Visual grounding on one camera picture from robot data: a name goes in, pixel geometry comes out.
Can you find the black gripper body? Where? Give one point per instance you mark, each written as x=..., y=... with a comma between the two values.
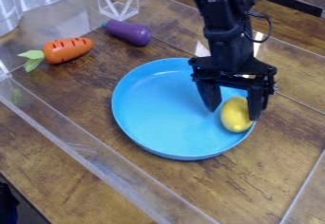
x=231, y=66

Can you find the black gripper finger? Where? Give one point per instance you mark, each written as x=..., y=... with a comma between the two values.
x=258, y=95
x=210, y=94

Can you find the yellow toy lemon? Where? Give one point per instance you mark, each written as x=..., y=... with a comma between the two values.
x=234, y=115

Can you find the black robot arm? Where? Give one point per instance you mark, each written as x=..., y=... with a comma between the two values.
x=223, y=14

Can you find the blue round plastic tray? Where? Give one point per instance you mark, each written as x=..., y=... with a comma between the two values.
x=159, y=111

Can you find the purple toy eggplant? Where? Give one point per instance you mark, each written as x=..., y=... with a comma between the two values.
x=134, y=33

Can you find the orange toy carrot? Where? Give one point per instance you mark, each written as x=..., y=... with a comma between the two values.
x=56, y=52

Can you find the clear acrylic corner bracket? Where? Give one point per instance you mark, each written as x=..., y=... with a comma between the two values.
x=118, y=9

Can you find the clear acrylic enclosure wall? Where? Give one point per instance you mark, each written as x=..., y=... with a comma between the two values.
x=76, y=167

